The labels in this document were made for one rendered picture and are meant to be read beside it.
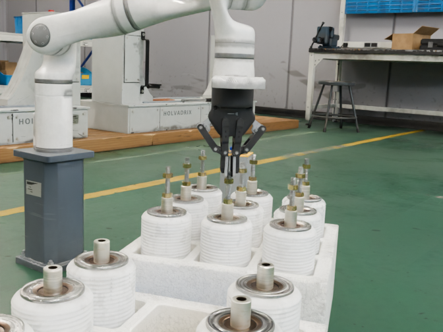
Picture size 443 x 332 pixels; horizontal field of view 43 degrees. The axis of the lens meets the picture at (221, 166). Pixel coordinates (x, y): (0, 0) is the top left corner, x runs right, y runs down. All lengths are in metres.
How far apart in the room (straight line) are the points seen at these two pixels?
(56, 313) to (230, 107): 0.47
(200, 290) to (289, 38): 5.84
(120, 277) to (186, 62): 6.89
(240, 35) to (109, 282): 0.47
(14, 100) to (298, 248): 2.58
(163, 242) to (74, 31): 0.59
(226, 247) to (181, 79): 6.70
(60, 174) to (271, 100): 5.51
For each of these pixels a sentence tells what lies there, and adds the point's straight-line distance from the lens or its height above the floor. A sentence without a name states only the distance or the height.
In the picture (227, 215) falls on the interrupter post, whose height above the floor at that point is 0.26.
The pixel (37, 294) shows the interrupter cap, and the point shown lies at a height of 0.25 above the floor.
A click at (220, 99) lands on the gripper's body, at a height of 0.47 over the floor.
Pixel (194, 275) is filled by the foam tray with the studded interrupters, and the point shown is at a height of 0.16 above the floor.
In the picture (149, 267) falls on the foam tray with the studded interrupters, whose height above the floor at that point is 0.17.
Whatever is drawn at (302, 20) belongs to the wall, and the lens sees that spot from 6.67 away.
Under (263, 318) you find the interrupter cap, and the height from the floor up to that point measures 0.25.
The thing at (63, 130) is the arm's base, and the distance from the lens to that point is 1.46.
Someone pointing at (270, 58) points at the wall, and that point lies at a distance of 6.85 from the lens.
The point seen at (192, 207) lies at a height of 0.25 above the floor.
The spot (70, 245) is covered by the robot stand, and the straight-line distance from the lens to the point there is 1.52.
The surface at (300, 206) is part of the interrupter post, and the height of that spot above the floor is 0.26.
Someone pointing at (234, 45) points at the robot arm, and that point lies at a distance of 0.98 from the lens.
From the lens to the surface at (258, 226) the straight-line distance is 1.14.
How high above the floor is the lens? 0.53
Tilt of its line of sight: 10 degrees down
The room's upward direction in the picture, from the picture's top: 3 degrees clockwise
